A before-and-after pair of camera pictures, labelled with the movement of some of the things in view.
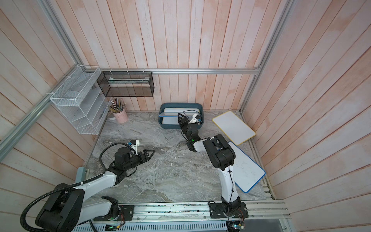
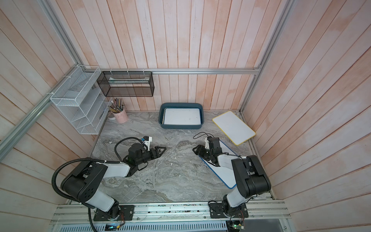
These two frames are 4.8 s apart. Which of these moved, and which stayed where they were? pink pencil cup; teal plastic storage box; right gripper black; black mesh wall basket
Moved: right gripper black
Stayed: teal plastic storage box; black mesh wall basket; pink pencil cup
